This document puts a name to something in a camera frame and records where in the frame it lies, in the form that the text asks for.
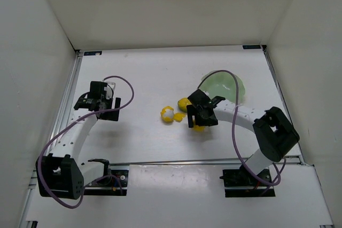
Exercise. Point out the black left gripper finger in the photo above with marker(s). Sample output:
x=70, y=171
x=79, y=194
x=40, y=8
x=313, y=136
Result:
x=109, y=116
x=117, y=103

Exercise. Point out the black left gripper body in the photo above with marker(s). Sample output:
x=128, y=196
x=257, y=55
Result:
x=110, y=114

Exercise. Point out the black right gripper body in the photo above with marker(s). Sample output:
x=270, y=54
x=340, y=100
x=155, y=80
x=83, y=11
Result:
x=194, y=113

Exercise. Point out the yellow green fake lemon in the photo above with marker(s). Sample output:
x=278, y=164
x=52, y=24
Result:
x=183, y=103

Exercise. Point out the yellow fake pear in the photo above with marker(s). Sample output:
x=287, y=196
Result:
x=198, y=128

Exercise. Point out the peeled yellow white fake fruit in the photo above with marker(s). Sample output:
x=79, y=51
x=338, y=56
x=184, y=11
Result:
x=169, y=116

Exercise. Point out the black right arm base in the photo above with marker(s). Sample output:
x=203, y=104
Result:
x=240, y=184

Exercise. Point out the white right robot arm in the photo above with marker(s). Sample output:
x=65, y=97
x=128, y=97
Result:
x=275, y=134

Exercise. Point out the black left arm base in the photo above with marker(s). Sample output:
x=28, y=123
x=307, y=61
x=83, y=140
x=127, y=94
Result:
x=117, y=185

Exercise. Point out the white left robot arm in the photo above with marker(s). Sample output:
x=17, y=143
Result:
x=63, y=172

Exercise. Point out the green glass fruit bowl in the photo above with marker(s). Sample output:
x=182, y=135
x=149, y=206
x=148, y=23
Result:
x=219, y=84

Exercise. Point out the blue left corner label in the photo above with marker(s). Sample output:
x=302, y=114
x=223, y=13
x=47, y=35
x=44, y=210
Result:
x=92, y=53

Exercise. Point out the blue corner label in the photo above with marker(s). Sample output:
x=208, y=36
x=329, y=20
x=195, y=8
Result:
x=251, y=47
x=92, y=53

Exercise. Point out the blue right corner label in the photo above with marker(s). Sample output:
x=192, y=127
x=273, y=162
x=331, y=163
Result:
x=251, y=47

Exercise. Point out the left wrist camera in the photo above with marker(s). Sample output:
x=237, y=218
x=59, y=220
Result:
x=109, y=89

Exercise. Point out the aluminium left table rail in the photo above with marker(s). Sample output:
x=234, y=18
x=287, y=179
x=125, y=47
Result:
x=61, y=122

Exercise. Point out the aluminium table rail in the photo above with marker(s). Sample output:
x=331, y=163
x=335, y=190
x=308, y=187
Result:
x=289, y=160
x=61, y=122
x=280, y=92

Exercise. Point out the aluminium right table rail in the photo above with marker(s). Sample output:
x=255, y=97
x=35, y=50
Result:
x=280, y=92

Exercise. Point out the aluminium front table rail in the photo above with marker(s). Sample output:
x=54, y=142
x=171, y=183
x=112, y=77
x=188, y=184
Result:
x=289, y=160

